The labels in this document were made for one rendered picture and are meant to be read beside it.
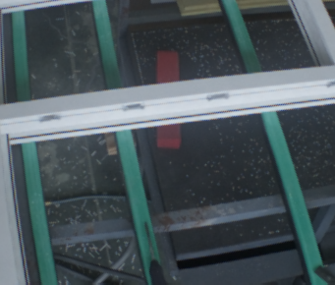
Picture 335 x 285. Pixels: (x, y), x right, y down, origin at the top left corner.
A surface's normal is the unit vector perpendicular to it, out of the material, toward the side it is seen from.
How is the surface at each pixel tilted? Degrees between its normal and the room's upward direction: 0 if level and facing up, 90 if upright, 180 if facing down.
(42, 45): 0
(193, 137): 0
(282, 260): 0
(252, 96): 90
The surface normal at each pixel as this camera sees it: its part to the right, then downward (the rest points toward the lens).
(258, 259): 0.07, -0.57
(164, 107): 0.21, 0.81
